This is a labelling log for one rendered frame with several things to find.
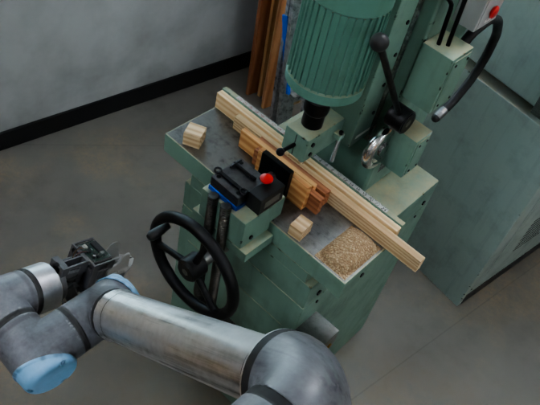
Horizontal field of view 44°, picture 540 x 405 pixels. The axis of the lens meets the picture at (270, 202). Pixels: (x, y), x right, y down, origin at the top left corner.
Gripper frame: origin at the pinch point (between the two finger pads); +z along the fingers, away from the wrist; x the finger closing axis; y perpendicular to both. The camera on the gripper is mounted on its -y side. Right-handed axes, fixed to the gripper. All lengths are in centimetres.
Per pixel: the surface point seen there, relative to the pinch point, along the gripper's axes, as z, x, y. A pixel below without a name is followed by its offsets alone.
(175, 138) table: 32.0, 22.7, 10.8
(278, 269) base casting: 35.6, -17.1, -1.3
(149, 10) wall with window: 116, 118, -3
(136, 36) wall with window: 114, 119, -16
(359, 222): 45, -26, 18
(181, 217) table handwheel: 12.7, 0.0, 8.6
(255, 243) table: 27.5, -12.2, 6.0
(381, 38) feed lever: 19, -19, 63
